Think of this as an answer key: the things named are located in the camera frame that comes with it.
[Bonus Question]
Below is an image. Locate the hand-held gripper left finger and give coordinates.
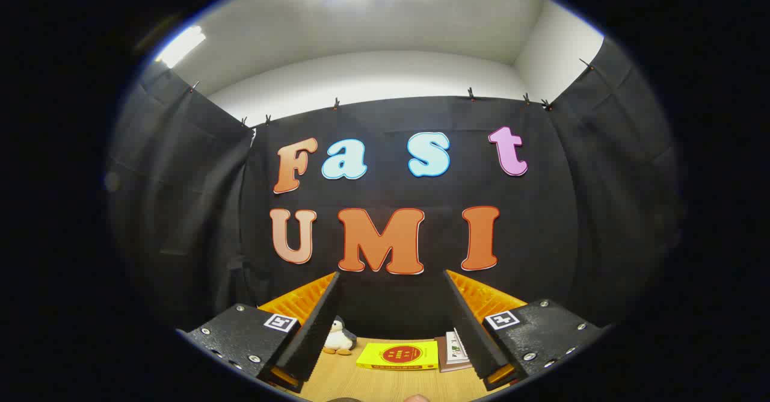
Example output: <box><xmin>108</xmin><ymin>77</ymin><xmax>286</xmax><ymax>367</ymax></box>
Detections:
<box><xmin>177</xmin><ymin>271</ymin><xmax>345</xmax><ymax>394</ymax></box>

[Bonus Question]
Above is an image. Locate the yellow book with red circle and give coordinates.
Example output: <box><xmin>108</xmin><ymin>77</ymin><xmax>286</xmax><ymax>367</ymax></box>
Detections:
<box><xmin>356</xmin><ymin>341</ymin><xmax>440</xmax><ymax>371</ymax></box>

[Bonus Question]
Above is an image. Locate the ceiling light panel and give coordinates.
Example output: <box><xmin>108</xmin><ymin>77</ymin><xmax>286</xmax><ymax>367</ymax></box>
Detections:
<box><xmin>155</xmin><ymin>26</ymin><xmax>206</xmax><ymax>69</ymax></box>

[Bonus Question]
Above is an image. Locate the penguin plush toy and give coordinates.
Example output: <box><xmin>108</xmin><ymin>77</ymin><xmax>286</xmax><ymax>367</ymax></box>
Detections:
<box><xmin>322</xmin><ymin>316</ymin><xmax>357</xmax><ymax>356</ymax></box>

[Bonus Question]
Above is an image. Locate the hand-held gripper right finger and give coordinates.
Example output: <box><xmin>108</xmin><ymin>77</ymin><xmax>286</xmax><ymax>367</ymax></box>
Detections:
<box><xmin>443</xmin><ymin>269</ymin><xmax>605</xmax><ymax>391</ymax></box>

